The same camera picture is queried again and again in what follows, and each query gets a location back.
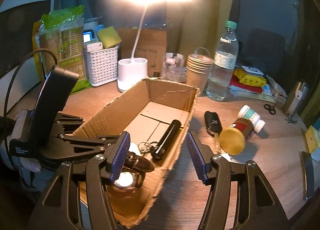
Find clear water bottle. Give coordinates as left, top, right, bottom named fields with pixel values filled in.
left=206, top=20, right=239, bottom=101

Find brown lamp packaging box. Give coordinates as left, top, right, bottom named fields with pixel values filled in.
left=118, top=28, right=167, bottom=77

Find yellow red packets pile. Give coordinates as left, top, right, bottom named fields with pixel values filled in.
left=229, top=67, right=266, bottom=94

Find clear glass cup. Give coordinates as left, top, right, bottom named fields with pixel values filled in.
left=161, top=53, right=184, bottom=82

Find white pill bottle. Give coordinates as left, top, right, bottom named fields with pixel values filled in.
left=238, top=105, right=265, bottom=134

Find yellow sponge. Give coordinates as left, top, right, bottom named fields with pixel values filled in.
left=97, top=26, right=122, bottom=49

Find stack of paper cups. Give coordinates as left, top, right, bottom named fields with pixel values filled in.
left=186, top=53, right=214, bottom=93

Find black cable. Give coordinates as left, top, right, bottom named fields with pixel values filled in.
left=3, top=48, right=59, bottom=121

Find steel thermos cup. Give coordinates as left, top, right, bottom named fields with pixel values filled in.
left=283, top=80, right=309, bottom=118

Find white plastic basket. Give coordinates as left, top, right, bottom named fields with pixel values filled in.
left=85, top=42, right=119, bottom=87

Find small black scissors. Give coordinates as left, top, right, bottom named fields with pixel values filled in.
left=264, top=103, right=276, bottom=115

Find cardboard box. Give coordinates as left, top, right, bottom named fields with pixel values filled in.
left=73, top=79, right=200, bottom=229

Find black car key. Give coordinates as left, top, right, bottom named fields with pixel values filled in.
left=204, top=111, right=222, bottom=136

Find white earbuds case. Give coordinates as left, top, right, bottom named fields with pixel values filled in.
left=129, top=142, right=141, bottom=156

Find yellow box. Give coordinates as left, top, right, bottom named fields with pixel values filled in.
left=305, top=126, right=320, bottom=162

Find black flashlight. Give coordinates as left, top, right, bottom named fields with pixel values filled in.
left=150, top=120, right=181, bottom=161

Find green paper cup package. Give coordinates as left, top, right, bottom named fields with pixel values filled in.
left=32, top=5, right=91, bottom=93

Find yellow lid jar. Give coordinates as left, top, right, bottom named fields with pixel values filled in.
left=219, top=118, right=254, bottom=155

